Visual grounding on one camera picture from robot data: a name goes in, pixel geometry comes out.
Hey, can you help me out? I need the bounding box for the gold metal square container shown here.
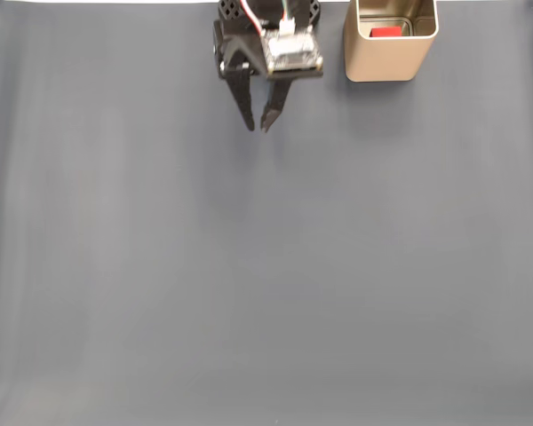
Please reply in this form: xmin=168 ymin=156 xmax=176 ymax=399
xmin=343 ymin=0 xmax=440 ymax=83

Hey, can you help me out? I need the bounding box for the dark blue-grey table mat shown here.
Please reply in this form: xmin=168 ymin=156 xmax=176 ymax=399
xmin=0 ymin=3 xmax=533 ymax=426

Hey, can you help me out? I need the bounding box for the white red servo cable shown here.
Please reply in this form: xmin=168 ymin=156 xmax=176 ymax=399
xmin=242 ymin=0 xmax=270 ymax=35

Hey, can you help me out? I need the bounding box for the camera board on black bracket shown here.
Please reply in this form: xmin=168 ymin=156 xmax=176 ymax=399
xmin=260 ymin=21 xmax=326 ymax=83

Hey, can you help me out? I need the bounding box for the black camera cable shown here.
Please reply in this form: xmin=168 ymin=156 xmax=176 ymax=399
xmin=279 ymin=0 xmax=297 ymax=28

